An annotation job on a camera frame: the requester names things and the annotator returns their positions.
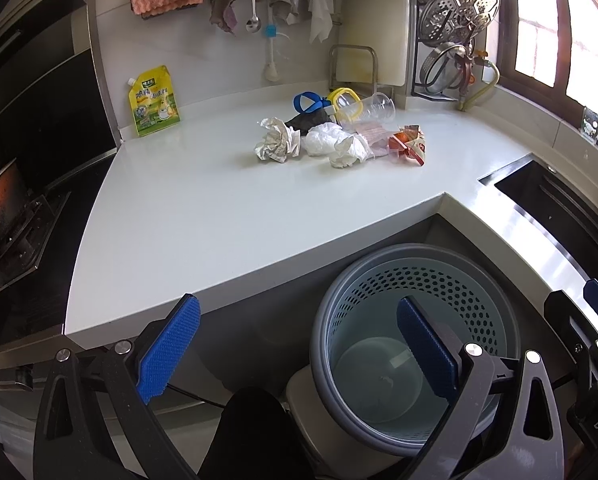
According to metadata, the red white snack wrapper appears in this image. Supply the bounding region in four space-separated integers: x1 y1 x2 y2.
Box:
388 125 426 166

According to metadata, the pink printed receipt label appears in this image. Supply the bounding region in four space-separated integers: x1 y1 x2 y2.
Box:
353 122 394 158

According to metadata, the white tissue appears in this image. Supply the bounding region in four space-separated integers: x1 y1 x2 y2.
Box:
329 133 374 169

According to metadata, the clear plastic bag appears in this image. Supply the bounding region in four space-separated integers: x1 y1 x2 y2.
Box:
301 122 350 157

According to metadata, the grid-patterned paper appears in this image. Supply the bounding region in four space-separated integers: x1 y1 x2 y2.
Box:
254 117 301 164

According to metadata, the black kitchen sink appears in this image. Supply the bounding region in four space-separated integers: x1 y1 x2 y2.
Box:
480 154 598 280

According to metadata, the grey perforated trash bin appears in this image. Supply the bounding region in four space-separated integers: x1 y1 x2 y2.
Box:
311 244 520 456

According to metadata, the glass mug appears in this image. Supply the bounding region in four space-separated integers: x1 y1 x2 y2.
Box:
580 107 598 144

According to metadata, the glass pot lid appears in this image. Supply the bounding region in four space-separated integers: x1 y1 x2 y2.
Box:
419 42 471 96

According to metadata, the clear plastic cup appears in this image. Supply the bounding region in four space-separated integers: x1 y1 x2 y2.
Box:
337 92 395 125

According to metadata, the black range hood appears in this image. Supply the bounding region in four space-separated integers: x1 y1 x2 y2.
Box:
0 0 121 190

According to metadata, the yellow-rimmed clear lid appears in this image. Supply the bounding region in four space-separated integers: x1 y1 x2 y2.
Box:
326 87 363 122

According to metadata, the yellow green refill pouch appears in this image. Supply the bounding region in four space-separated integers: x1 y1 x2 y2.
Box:
128 65 180 138

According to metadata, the perforated steel steamer plate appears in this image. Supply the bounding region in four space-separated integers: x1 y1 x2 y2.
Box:
418 0 500 48

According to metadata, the white cutting board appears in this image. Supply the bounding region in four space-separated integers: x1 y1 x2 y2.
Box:
339 0 410 87

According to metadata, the black crumpled bag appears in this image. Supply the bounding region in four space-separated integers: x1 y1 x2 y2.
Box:
285 108 330 136

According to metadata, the metal cutting board stand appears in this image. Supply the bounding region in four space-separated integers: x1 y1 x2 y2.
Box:
328 44 378 94

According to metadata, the black lid rack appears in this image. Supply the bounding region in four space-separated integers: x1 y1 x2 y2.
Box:
409 0 480 104

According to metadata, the white blue bottle brush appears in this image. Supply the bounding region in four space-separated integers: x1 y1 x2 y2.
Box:
263 4 280 84

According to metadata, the white hanging cloth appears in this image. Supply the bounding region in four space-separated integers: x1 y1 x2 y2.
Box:
308 0 335 44

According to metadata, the metal hanging ladle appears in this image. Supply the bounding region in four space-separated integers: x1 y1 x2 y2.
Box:
246 0 261 34

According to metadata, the grey purple hanging rag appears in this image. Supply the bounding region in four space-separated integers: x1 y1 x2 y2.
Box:
210 0 237 34

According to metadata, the grey hanging cloth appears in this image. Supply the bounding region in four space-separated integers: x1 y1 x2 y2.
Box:
270 0 300 25

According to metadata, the yellow gas hose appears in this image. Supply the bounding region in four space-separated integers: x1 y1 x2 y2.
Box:
457 56 501 112

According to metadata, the brown window frame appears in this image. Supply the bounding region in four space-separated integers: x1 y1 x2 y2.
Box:
497 0 598 127

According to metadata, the blue strap loop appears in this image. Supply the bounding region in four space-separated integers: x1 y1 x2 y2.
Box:
291 91 334 116

